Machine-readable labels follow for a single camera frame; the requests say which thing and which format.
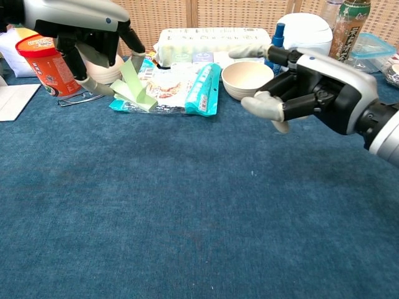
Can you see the teal food bag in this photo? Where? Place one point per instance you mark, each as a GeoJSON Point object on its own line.
{"type": "Point", "coordinates": [174, 87]}

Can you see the upright beige bowl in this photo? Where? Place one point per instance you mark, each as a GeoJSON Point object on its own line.
{"type": "Point", "coordinates": [240, 78]}

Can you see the brown cookie pack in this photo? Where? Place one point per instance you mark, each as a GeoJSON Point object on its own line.
{"type": "Point", "coordinates": [151, 55]}

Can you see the green tea bottle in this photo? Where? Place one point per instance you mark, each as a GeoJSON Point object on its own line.
{"type": "Point", "coordinates": [349, 37]}

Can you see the toilet paper roll pack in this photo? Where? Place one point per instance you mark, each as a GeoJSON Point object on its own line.
{"type": "Point", "coordinates": [212, 39]}

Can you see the green yellow sponge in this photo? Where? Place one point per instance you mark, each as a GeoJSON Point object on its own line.
{"type": "Point", "coordinates": [23, 32]}

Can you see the green sticky note sheet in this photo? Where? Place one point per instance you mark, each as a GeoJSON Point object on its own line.
{"type": "Point", "coordinates": [132, 81]}

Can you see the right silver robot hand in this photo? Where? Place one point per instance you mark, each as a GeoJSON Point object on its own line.
{"type": "Point", "coordinates": [336, 90]}

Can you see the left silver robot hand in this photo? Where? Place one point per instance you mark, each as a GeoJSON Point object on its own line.
{"type": "Point", "coordinates": [78, 15]}

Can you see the purple pocket tissue pack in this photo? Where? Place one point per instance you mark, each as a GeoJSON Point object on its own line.
{"type": "Point", "coordinates": [202, 57]}

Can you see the white rice cooker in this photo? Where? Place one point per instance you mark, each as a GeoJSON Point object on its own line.
{"type": "Point", "coordinates": [308, 34]}

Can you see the black frame eyeglasses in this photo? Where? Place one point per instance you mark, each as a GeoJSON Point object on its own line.
{"type": "Point", "coordinates": [74, 100]}

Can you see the orange instant noodle cup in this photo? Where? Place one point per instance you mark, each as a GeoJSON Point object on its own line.
{"type": "Point", "coordinates": [46, 71]}

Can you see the glass bowl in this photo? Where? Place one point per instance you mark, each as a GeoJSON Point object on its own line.
{"type": "Point", "coordinates": [393, 73]}

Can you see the blue table cloth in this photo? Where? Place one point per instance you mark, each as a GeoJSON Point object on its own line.
{"type": "Point", "coordinates": [218, 218]}

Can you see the white tissue package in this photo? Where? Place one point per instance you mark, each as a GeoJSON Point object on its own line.
{"type": "Point", "coordinates": [12, 56]}

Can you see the blue spray bottle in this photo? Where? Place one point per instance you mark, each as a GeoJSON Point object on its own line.
{"type": "Point", "coordinates": [278, 37]}

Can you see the overturned beige bowl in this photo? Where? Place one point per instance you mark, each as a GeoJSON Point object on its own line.
{"type": "Point", "coordinates": [106, 76]}

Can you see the wicker folding screen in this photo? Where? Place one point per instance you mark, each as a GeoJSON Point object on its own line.
{"type": "Point", "coordinates": [162, 15]}

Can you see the clear container blue lid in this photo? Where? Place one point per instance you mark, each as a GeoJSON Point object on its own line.
{"type": "Point", "coordinates": [374, 50]}

